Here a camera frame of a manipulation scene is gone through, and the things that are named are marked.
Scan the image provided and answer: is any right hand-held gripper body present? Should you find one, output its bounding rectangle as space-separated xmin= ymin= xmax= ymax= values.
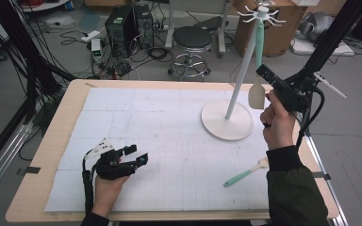
xmin=271 ymin=71 xmax=348 ymax=114

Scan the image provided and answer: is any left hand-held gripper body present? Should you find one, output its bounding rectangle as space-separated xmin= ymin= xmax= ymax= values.
xmin=84 ymin=137 xmax=138 ymax=181

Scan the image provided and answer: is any beige spatula with green handle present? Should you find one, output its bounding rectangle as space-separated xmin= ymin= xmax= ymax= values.
xmin=248 ymin=18 xmax=267 ymax=110

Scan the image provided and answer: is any white hook rack stand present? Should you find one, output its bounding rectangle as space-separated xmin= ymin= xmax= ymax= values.
xmin=200 ymin=4 xmax=287 ymax=142

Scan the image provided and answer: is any beige brush with green handle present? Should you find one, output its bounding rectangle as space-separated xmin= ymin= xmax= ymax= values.
xmin=222 ymin=156 xmax=270 ymax=188

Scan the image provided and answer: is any person's left hand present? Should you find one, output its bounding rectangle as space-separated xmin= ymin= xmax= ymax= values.
xmin=91 ymin=173 xmax=131 ymax=219

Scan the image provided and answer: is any person's right hand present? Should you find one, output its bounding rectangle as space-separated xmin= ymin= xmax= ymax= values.
xmin=259 ymin=89 xmax=298 ymax=151

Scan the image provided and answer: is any brown cardboard box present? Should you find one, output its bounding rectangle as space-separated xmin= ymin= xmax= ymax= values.
xmin=233 ymin=0 xmax=307 ymax=58

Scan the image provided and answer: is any white flat board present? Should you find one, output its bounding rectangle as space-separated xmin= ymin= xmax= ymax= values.
xmin=290 ymin=37 xmax=356 ymax=57

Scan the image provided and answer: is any white foam mat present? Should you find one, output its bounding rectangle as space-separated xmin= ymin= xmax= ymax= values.
xmin=43 ymin=87 xmax=296 ymax=213

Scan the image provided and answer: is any wooden table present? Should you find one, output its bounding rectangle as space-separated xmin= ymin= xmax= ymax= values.
xmin=5 ymin=78 xmax=340 ymax=223

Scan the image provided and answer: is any grey bag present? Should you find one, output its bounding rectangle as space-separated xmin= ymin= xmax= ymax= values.
xmin=298 ymin=11 xmax=336 ymax=43

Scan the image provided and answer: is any black flat device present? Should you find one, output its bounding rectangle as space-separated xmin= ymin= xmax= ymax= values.
xmin=194 ymin=15 xmax=222 ymax=32

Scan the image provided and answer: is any black round stool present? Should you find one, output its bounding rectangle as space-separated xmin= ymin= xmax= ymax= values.
xmin=168 ymin=25 xmax=213 ymax=82

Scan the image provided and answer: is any white power supply unit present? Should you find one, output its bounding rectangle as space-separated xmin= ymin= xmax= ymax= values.
xmin=90 ymin=38 xmax=104 ymax=64

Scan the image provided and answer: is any large black computer tower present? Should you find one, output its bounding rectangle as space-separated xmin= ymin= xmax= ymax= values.
xmin=104 ymin=5 xmax=140 ymax=58

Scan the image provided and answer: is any white power strip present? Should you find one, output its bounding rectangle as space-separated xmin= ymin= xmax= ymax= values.
xmin=80 ymin=29 xmax=102 ymax=43

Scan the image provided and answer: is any slim black computer tower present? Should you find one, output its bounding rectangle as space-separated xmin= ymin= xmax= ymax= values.
xmin=134 ymin=4 xmax=155 ymax=50

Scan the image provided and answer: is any white round table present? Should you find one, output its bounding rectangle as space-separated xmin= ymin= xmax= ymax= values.
xmin=20 ymin=0 xmax=70 ymax=13

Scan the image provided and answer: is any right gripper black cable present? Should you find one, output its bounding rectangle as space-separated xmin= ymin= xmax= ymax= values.
xmin=295 ymin=86 xmax=326 ymax=149

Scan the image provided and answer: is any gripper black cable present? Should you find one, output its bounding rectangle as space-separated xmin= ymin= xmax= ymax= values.
xmin=295 ymin=86 xmax=326 ymax=149
xmin=81 ymin=156 xmax=95 ymax=216

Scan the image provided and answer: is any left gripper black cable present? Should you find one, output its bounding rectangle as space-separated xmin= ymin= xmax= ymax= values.
xmin=81 ymin=156 xmax=95 ymax=216

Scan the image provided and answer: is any black metal frame stand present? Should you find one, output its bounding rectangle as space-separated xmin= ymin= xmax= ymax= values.
xmin=0 ymin=0 xmax=76 ymax=126
xmin=276 ymin=0 xmax=362 ymax=137

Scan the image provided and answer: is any coiled black cable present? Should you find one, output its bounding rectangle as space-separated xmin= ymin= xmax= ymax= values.
xmin=146 ymin=46 xmax=173 ymax=63

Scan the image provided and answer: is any aluminium rail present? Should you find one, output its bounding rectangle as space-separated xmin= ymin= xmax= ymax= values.
xmin=0 ymin=121 xmax=34 ymax=206
xmin=290 ymin=105 xmax=350 ymax=226

